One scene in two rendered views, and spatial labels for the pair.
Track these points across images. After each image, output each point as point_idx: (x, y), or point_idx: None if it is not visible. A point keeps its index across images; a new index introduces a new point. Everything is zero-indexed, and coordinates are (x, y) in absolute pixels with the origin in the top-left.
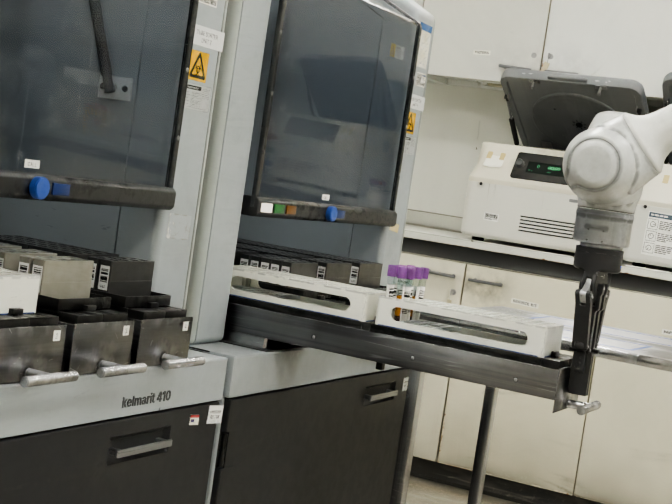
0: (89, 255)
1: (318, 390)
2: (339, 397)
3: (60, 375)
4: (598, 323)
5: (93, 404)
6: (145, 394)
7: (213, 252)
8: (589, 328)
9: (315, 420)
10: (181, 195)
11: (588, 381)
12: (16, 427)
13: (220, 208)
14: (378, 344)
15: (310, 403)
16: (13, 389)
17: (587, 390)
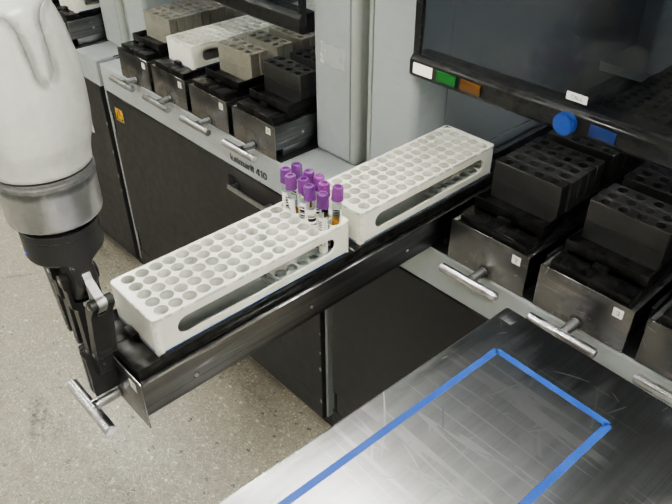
0: (300, 57)
1: (468, 315)
2: None
3: (156, 103)
4: (80, 324)
5: (211, 143)
6: (246, 162)
7: (379, 97)
8: (59, 304)
9: None
10: (330, 26)
11: (88, 377)
12: (173, 126)
13: (381, 53)
14: None
15: (453, 318)
16: (166, 103)
17: (92, 388)
